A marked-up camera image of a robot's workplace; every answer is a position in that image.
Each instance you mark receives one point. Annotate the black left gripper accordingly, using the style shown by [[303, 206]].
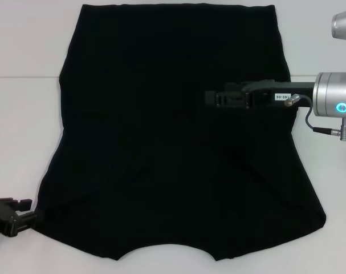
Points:
[[1, 214]]

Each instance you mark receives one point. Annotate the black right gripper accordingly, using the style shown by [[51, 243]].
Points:
[[289, 91]]

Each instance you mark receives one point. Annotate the black shirt with FREE print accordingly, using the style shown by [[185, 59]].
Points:
[[161, 142]]

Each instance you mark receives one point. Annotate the white and silver right robot arm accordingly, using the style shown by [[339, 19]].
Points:
[[332, 94]]

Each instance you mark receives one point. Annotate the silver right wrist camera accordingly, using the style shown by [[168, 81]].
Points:
[[345, 24]]

